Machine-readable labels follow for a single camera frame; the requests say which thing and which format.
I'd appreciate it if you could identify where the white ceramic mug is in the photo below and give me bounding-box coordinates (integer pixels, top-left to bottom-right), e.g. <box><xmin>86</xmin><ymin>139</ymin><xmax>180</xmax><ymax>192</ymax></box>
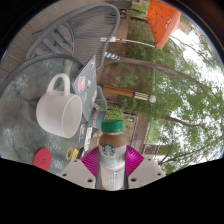
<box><xmin>35</xmin><ymin>73</ymin><xmax>83</xmax><ymax>139</ymax></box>

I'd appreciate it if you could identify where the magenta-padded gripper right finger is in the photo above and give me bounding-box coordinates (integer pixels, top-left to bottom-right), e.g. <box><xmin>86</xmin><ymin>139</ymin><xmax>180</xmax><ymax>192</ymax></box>
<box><xmin>124</xmin><ymin>144</ymin><xmax>167</xmax><ymax>190</ymax></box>

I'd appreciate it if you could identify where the blue yellow striped post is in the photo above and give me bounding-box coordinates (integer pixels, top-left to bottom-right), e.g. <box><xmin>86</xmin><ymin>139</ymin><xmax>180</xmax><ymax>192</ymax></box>
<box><xmin>103</xmin><ymin>50</ymin><xmax>121</xmax><ymax>62</ymax></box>

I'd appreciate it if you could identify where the flat round red coaster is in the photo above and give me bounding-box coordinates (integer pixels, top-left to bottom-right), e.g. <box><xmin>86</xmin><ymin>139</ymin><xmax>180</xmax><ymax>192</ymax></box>
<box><xmin>33</xmin><ymin>147</ymin><xmax>53</xmax><ymax>172</ymax></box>

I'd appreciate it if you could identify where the small tape ring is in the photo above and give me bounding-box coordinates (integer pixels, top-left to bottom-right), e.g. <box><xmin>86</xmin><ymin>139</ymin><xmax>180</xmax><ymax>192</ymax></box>
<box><xmin>65</xmin><ymin>147</ymin><xmax>74</xmax><ymax>161</ymax></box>

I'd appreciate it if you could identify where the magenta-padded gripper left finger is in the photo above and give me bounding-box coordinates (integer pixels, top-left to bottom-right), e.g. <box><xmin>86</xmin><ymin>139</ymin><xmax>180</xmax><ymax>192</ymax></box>
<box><xmin>59</xmin><ymin>145</ymin><xmax>102</xmax><ymax>190</ymax></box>

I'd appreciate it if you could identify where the grey laptop with stickers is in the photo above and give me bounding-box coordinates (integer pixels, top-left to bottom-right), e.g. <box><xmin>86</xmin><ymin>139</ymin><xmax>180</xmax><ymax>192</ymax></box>
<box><xmin>72</xmin><ymin>54</ymin><xmax>99</xmax><ymax>123</ymax></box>

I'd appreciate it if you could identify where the leaning pale-trunk tree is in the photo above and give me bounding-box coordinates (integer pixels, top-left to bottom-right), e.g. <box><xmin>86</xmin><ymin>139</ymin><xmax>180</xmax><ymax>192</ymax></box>
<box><xmin>109</xmin><ymin>19</ymin><xmax>224</xmax><ymax>111</ymax></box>

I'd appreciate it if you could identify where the orange patio umbrella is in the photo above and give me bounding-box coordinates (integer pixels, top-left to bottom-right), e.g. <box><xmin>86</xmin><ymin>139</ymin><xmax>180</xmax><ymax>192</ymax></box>
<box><xmin>99</xmin><ymin>0</ymin><xmax>183</xmax><ymax>51</ymax></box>

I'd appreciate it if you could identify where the green-capped coffee drink bottle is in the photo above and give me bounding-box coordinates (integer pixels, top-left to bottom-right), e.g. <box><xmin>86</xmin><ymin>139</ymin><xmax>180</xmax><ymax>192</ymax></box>
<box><xmin>98</xmin><ymin>119</ymin><xmax>128</xmax><ymax>192</ymax></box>

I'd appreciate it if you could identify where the green plant in blue pot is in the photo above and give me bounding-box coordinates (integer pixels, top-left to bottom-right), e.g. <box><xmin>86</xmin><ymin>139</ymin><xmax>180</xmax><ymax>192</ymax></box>
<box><xmin>87</xmin><ymin>106</ymin><xmax>131</xmax><ymax>131</ymax></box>

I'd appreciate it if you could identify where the yellow sticker card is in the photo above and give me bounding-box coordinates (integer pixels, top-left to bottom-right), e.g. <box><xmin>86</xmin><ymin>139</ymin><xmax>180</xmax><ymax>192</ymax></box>
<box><xmin>71</xmin><ymin>148</ymin><xmax>80</xmax><ymax>161</ymax></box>

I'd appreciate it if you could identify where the wooden lamp post with globe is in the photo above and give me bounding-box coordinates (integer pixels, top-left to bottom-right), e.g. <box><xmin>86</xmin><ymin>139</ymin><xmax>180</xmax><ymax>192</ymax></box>
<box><xmin>101</xmin><ymin>84</ymin><xmax>157</xmax><ymax>104</ymax></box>

